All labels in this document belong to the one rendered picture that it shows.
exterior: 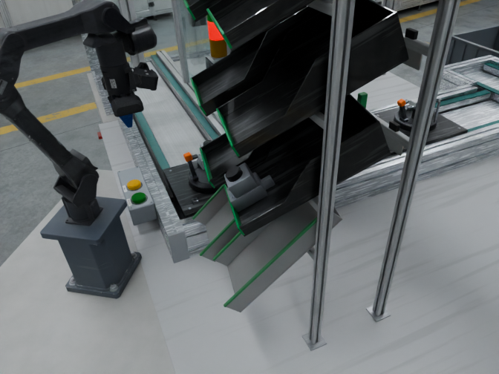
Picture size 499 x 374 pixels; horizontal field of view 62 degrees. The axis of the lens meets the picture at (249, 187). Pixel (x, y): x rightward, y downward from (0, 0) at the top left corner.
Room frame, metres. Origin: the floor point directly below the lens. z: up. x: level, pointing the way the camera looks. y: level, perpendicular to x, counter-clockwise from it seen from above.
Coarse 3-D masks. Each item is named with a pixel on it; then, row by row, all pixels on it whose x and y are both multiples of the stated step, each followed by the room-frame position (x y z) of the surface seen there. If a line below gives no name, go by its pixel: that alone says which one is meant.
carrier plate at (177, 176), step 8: (168, 168) 1.07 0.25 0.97; (176, 168) 1.07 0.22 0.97; (184, 168) 1.06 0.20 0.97; (168, 176) 1.03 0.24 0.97; (176, 176) 1.03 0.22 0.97; (184, 176) 1.02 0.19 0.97; (176, 184) 0.99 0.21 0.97; (184, 184) 0.98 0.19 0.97; (176, 192) 0.95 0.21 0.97; (184, 192) 0.94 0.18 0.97; (192, 192) 0.94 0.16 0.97; (176, 200) 0.93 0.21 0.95; (184, 200) 0.91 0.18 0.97; (200, 200) 0.90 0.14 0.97; (184, 208) 0.87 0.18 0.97; (192, 208) 0.87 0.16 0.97; (200, 208) 0.87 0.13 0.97; (184, 216) 0.85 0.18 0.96
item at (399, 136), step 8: (320, 0) 0.57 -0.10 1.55; (328, 0) 0.56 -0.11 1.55; (320, 8) 0.57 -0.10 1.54; (328, 8) 0.55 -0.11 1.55; (408, 40) 0.64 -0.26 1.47; (416, 40) 0.63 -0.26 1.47; (408, 48) 0.64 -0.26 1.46; (416, 48) 0.62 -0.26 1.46; (424, 48) 0.61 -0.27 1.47; (320, 112) 0.57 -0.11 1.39; (320, 120) 0.55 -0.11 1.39; (384, 128) 0.66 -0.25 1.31; (392, 136) 0.64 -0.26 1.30; (400, 136) 0.62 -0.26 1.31; (400, 144) 0.62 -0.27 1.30; (312, 200) 0.56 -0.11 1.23
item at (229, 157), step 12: (216, 144) 0.79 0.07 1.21; (228, 144) 0.79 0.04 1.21; (264, 144) 0.68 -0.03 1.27; (204, 156) 0.77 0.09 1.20; (216, 156) 0.76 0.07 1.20; (228, 156) 0.74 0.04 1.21; (252, 156) 0.68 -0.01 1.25; (264, 156) 0.68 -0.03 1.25; (216, 168) 0.72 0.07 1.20; (228, 168) 0.70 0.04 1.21; (216, 180) 0.66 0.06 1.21
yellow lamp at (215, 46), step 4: (212, 40) 1.20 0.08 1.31; (220, 40) 1.20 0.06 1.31; (224, 40) 1.21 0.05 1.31; (212, 44) 1.20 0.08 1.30; (216, 44) 1.20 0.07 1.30; (220, 44) 1.20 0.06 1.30; (224, 44) 1.21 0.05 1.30; (212, 48) 1.20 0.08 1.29; (216, 48) 1.20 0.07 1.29; (220, 48) 1.20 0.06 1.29; (224, 48) 1.20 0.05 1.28; (212, 52) 1.20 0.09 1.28; (216, 52) 1.20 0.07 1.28; (220, 52) 1.20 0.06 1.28; (224, 52) 1.20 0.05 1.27; (212, 56) 1.21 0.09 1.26; (216, 56) 1.20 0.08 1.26; (220, 56) 1.20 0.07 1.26; (224, 56) 1.20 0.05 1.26
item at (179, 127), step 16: (192, 96) 1.61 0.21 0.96; (144, 112) 1.58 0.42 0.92; (160, 112) 1.57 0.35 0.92; (176, 112) 1.56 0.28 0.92; (192, 112) 1.49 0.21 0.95; (144, 128) 1.38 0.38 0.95; (160, 128) 1.43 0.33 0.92; (176, 128) 1.42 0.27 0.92; (192, 128) 1.42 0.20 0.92; (208, 128) 1.35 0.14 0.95; (160, 144) 1.31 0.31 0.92; (176, 144) 1.31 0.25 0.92; (192, 144) 1.30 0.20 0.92; (160, 160) 1.15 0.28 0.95; (176, 160) 1.20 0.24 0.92; (192, 160) 1.19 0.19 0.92; (160, 176) 1.15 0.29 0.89; (176, 208) 0.97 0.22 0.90
